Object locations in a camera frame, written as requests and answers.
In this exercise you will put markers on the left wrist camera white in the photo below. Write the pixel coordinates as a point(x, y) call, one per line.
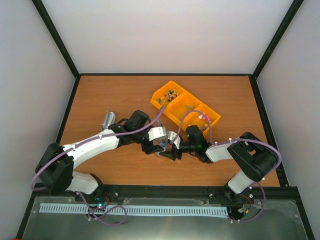
point(156, 133)

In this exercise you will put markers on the light blue cable duct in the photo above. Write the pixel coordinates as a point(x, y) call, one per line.
point(137, 210)

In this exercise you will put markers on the silver metal scoop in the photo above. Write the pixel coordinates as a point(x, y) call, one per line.
point(109, 119)

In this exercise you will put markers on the clear plastic cup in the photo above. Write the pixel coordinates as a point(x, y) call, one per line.
point(156, 142)

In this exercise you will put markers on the pile of lollipops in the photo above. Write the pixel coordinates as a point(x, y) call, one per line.
point(168, 97)

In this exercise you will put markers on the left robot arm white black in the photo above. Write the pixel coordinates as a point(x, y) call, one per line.
point(56, 169)

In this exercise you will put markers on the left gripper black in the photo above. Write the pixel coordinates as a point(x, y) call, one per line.
point(150, 148)

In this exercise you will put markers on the pile of star candies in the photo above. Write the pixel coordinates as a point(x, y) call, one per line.
point(206, 121)

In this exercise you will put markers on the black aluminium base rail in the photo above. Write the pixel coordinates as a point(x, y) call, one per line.
point(212, 194)

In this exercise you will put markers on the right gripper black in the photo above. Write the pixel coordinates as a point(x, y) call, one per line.
point(172, 155)

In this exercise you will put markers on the lollipops in cup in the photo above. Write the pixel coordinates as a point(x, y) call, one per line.
point(164, 144)

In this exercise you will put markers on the yellow three-compartment bin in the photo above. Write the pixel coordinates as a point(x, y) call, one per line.
point(186, 107)

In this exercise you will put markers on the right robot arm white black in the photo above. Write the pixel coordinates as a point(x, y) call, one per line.
point(255, 159)

